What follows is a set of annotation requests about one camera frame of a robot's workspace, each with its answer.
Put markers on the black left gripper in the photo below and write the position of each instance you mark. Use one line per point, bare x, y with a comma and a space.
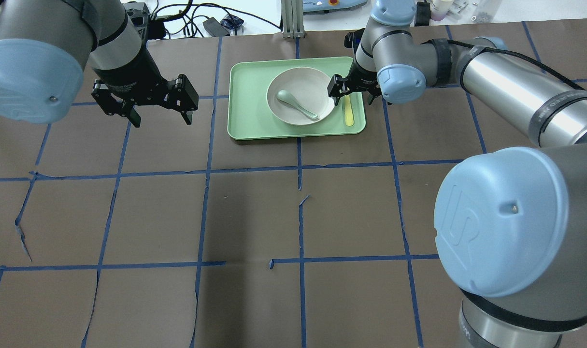
128, 70

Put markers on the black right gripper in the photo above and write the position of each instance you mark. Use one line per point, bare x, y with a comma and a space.
356, 82

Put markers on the yellow plastic fork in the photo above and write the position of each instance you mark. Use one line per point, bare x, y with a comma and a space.
348, 111

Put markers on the white round plate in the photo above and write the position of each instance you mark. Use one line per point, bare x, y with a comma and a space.
309, 87

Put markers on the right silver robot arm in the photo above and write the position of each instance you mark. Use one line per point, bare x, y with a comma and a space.
372, 278

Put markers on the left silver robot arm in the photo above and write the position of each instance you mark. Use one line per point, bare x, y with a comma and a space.
45, 46

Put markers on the light green plastic spoon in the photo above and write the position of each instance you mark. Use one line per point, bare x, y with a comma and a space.
288, 98

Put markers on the light green rectangular tray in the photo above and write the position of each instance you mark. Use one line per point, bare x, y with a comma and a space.
250, 117

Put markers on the black power adapter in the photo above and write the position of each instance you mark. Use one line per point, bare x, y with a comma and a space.
214, 28

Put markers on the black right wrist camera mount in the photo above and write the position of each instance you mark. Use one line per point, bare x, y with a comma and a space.
353, 39

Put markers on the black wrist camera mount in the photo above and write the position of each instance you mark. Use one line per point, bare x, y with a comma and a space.
353, 39
147, 28

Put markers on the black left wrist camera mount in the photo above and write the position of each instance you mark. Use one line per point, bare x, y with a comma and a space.
147, 28

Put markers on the aluminium frame post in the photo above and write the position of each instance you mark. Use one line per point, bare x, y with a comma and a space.
292, 19

